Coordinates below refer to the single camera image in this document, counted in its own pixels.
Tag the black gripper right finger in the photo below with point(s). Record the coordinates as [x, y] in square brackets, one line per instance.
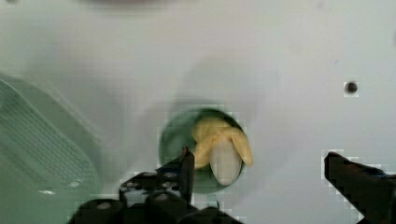
[370, 190]

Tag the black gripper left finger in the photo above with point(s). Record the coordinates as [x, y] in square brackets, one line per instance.
[159, 197]

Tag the peeled toy banana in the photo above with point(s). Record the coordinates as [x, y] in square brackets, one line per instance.
[222, 147]

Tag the green plastic mug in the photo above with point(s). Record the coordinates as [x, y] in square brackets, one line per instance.
[178, 134]

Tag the green plastic colander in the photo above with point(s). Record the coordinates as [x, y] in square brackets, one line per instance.
[47, 170]

